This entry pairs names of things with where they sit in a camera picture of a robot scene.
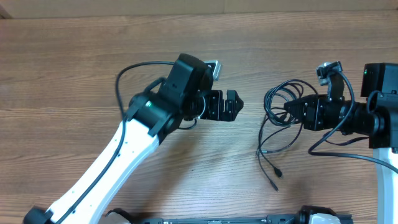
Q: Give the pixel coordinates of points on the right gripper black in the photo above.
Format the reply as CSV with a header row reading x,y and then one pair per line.
x,y
314,107

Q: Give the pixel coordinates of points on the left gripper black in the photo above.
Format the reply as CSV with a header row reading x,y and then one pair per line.
x,y
216,112

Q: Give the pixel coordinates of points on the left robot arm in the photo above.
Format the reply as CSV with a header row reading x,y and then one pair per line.
x,y
186,94

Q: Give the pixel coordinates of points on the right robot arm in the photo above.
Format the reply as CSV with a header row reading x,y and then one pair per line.
x,y
376,119

